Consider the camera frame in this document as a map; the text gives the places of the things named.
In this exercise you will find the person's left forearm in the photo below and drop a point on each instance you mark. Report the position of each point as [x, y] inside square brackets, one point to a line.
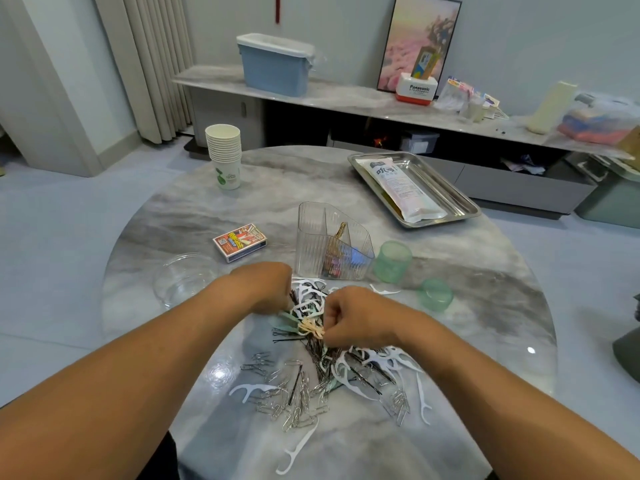
[100, 395]

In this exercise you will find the small colourful box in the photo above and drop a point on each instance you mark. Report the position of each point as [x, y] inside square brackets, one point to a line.
[426, 63]

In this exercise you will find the white box in cabinet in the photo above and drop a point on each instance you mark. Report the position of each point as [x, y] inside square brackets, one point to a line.
[420, 144]

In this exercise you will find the person's right hand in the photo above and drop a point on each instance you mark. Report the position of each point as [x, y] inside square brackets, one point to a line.
[365, 317]

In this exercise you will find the translucent green plastic cup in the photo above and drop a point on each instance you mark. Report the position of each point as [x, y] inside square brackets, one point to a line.
[392, 262]

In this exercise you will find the metal tray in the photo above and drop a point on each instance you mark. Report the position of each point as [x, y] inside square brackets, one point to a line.
[460, 200]

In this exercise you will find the clear printed plastic bag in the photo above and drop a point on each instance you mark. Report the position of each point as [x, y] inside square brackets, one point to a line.
[405, 190]

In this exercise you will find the red gold wall hanging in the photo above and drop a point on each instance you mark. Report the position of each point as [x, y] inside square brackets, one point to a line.
[278, 5]

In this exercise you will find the blue storage box white lid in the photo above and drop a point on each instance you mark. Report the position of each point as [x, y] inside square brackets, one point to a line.
[274, 65]

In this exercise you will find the clear ribbed organizer box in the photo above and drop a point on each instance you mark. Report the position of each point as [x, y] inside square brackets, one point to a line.
[320, 235]

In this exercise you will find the colourful matchbox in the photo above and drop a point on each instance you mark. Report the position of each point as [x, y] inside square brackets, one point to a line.
[240, 242]

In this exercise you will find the person's left hand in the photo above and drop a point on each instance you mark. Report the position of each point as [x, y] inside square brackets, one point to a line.
[262, 287]

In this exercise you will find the cream paper roll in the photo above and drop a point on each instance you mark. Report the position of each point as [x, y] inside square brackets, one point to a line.
[552, 108]

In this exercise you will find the group of white paper cups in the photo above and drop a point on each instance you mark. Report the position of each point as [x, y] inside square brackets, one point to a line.
[224, 155]

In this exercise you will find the colourful small packet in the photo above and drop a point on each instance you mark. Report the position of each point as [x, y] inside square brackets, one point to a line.
[491, 100]

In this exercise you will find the cardboard box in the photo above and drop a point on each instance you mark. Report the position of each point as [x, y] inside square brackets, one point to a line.
[633, 147]

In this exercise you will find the framed pink picture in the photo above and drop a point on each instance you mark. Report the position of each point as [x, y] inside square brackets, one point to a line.
[405, 40]

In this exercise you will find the clear round plastic bowl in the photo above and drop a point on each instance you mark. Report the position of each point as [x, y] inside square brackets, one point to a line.
[183, 280]

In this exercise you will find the clear bag of snacks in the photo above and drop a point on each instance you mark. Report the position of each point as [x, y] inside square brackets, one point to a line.
[452, 95]

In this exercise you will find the person's right forearm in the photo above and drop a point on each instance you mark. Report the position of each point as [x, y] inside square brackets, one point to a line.
[530, 410]

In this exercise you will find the trash bin with black bag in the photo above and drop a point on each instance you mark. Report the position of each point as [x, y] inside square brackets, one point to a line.
[630, 350]

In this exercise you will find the clear storage box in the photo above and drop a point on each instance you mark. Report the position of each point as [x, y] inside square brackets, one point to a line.
[600, 120]

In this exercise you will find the grey cabinet with marble top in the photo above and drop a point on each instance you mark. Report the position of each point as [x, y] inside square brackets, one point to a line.
[330, 93]

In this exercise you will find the pile of floss picks and clips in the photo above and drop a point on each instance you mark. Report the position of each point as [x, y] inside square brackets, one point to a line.
[330, 370]

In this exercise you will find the pale green plastic lid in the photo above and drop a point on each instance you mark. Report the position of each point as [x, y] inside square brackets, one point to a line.
[436, 294]

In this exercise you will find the loose papers in cabinet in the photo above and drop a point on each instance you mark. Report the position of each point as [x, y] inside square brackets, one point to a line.
[525, 166]

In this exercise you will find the grey green storage bin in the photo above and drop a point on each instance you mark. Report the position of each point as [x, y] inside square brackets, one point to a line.
[612, 195]

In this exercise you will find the beige curtain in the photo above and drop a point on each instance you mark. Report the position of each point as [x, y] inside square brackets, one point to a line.
[145, 60]

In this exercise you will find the white and red small box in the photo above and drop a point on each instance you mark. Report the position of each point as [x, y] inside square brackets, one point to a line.
[417, 90]

